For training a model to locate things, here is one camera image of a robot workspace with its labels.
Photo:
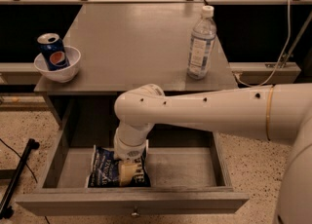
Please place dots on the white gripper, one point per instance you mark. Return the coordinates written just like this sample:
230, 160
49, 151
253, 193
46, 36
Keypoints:
130, 151

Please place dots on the blue chip bag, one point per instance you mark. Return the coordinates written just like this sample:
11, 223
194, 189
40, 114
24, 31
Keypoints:
105, 174

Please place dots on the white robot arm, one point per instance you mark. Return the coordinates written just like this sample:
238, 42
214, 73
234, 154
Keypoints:
278, 113

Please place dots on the open grey drawer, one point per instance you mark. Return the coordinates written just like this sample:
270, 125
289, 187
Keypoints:
186, 168

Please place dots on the white bowl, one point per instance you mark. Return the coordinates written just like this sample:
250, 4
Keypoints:
62, 75

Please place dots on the grey wooden cabinet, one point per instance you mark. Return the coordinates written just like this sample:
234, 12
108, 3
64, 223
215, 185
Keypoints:
126, 45

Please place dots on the black stand leg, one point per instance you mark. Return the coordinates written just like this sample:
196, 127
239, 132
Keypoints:
5, 210

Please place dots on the blue pepsi can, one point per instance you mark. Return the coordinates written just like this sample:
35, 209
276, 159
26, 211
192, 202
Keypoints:
52, 49

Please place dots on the clear plastic water bottle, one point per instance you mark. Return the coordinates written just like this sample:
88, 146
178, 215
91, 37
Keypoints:
202, 40

